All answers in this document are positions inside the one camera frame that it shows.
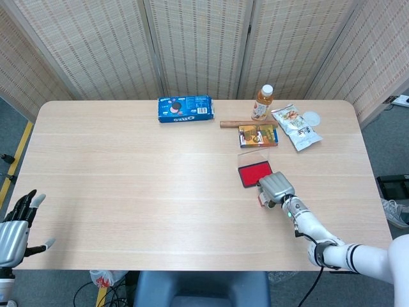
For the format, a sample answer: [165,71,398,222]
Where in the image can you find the red ink pad clear lid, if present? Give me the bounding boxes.
[236,150,274,189]

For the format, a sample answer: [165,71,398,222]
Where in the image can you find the pale green snack bag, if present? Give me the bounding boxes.
[270,103,323,152]

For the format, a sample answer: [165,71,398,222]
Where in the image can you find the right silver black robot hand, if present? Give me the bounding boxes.
[257,171,295,209]

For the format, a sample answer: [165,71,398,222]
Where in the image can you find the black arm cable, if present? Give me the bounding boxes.
[293,220,325,307]

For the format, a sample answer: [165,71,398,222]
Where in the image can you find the white power strip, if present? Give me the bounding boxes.
[385,95,409,108]

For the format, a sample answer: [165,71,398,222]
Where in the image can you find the round clear plastic lid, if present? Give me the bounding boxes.
[302,110,322,128]

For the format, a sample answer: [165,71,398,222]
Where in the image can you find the white red plastic bag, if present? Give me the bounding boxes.
[89,269,127,289]

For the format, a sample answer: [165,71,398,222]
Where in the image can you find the blue yellow printed carton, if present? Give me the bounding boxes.
[238,123,279,149]

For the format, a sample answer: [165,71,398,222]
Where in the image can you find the black floor cables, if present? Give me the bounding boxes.
[72,277,137,307]

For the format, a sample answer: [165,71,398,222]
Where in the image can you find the blue grey chair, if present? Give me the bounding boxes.
[133,271,272,307]

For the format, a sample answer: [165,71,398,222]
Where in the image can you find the brown wooden stick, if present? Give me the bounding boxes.
[219,120,279,129]

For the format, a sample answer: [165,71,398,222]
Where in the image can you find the woven folding screen panel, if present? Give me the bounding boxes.
[305,0,409,129]
[0,6,75,124]
[142,0,256,100]
[9,0,166,101]
[238,0,367,100]

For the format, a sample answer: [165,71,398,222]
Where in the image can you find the black floor box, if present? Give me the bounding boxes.
[376,173,409,201]

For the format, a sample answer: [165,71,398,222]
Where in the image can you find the orange tea bottle white cap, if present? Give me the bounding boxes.
[251,84,275,122]

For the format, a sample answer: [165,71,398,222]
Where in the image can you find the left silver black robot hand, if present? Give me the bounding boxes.
[0,189,56,268]

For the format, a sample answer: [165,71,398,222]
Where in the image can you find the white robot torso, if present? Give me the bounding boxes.
[389,234,409,307]

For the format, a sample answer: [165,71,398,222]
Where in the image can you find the blue Oreo cookie box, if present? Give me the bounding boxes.
[157,94,215,124]

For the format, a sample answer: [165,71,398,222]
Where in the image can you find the grey sneaker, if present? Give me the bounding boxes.
[380,198,409,229]

